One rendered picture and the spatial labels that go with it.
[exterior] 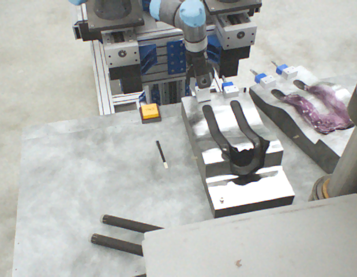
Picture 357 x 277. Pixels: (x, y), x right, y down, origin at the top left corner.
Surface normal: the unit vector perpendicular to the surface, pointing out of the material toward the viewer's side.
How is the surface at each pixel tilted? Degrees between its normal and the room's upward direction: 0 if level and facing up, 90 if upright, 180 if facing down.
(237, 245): 0
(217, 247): 0
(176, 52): 90
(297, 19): 0
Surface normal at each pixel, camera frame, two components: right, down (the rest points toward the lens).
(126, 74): 0.21, 0.74
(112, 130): -0.03, -0.65
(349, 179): -0.61, 0.62
